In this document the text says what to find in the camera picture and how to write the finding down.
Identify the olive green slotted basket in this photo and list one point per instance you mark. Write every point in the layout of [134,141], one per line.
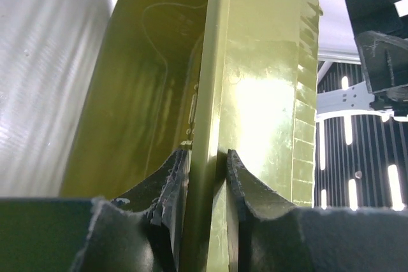
[210,75]

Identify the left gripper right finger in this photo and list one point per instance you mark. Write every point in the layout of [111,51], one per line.
[266,232]

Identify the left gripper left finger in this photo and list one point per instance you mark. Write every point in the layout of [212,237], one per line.
[138,231]

